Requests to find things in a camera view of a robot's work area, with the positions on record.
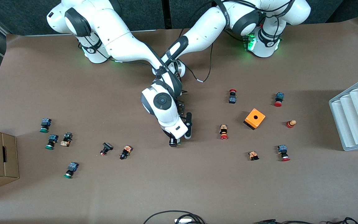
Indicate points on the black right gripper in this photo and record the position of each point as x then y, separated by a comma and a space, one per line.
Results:
173, 140

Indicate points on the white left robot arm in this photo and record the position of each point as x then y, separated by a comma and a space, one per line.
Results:
204, 31

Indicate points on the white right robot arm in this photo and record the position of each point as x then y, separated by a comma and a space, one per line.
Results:
120, 40

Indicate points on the red mushroom button orange block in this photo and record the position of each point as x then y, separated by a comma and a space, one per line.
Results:
223, 130

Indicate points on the black push button orange block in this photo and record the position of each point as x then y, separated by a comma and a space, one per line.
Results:
126, 151

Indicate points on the red emergency button black block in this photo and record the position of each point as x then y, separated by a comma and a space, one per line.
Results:
232, 99

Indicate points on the black square push button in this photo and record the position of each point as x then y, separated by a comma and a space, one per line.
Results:
107, 146

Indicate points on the white plug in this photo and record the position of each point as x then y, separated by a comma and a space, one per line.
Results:
183, 221

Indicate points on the small orange contact block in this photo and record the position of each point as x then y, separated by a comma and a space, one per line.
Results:
253, 155

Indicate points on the black vertical divider strip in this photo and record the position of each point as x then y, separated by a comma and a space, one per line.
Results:
166, 14

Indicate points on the red push button blue block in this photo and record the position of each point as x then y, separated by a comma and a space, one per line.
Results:
279, 96
282, 150

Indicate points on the green push button blue block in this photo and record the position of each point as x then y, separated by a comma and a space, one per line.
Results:
46, 122
72, 167
52, 138

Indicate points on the black orange contact block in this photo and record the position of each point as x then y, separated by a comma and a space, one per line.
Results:
67, 138

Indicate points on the red yellow button head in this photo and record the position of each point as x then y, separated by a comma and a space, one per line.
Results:
290, 124

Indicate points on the grey ridged tray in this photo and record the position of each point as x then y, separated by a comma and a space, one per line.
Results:
353, 124

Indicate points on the orange button enclosure box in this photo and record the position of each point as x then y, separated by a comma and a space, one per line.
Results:
258, 121

